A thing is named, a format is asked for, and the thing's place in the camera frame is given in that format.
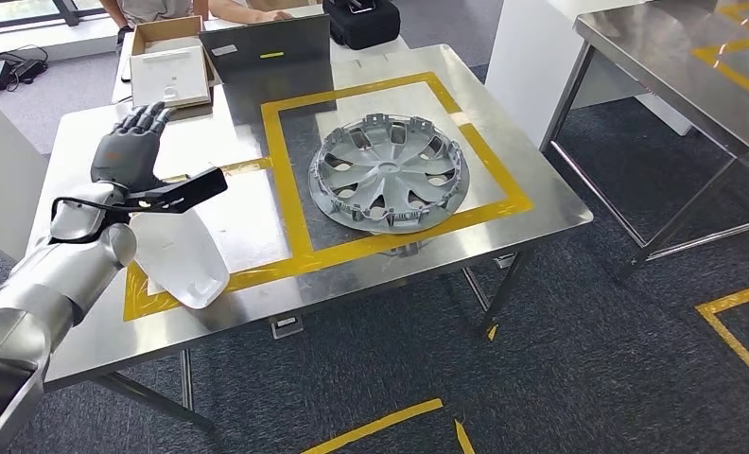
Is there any white flat panel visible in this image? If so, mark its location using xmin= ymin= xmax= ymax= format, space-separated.
xmin=130 ymin=45 xmax=213 ymax=109

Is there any white upright panel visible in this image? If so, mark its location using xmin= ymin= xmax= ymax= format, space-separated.
xmin=485 ymin=0 xmax=692 ymax=148
xmin=0 ymin=84 xmax=48 ymax=261

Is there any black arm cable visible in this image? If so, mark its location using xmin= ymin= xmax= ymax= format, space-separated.
xmin=49 ymin=195 xmax=144 ymax=246

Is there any black cable bundle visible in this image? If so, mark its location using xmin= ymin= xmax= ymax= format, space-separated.
xmin=0 ymin=44 xmax=50 ymax=86

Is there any black carry case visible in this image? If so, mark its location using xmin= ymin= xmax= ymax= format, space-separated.
xmin=322 ymin=0 xmax=402 ymax=51

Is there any silver wheel hubcap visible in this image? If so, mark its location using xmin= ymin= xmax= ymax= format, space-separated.
xmin=306 ymin=113 xmax=471 ymax=236

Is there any steel workbench table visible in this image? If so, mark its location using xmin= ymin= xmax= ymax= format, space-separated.
xmin=26 ymin=44 xmax=595 ymax=433

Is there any person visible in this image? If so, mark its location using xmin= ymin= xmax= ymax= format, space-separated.
xmin=120 ymin=0 xmax=195 ymax=26

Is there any white curved plastic part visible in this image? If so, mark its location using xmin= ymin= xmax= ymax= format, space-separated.
xmin=127 ymin=209 xmax=232 ymax=311

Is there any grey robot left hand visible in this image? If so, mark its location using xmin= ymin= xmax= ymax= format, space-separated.
xmin=90 ymin=101 xmax=177 ymax=192

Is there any yellow floor tape square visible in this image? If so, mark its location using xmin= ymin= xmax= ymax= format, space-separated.
xmin=299 ymin=397 xmax=476 ymax=454
xmin=695 ymin=280 xmax=749 ymax=397

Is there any steel frame table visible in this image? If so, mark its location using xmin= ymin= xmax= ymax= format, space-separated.
xmin=540 ymin=0 xmax=749 ymax=280

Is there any yellow tape rectangle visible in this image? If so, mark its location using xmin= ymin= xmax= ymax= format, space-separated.
xmin=122 ymin=70 xmax=534 ymax=323

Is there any open cardboard box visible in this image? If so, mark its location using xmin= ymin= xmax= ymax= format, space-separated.
xmin=129 ymin=15 xmax=222 ymax=120

